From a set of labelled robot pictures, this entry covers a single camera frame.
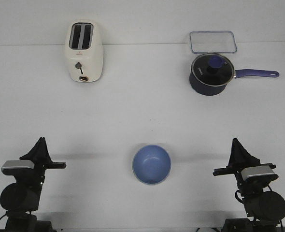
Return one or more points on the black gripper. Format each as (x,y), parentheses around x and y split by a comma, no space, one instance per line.
(245,160)
(34,177)

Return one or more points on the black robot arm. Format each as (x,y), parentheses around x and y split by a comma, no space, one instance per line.
(264,207)
(22,197)

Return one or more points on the dark blue saucepan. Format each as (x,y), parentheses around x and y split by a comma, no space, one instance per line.
(211,91)

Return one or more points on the blue bowl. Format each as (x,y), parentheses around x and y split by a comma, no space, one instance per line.
(151,164)

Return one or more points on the glass pot lid blue knob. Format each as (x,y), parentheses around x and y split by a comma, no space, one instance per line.
(212,69)

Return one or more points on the white two-slot toaster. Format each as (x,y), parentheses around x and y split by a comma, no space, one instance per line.
(84,51)

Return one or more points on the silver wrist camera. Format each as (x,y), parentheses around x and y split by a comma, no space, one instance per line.
(17,164)
(264,172)

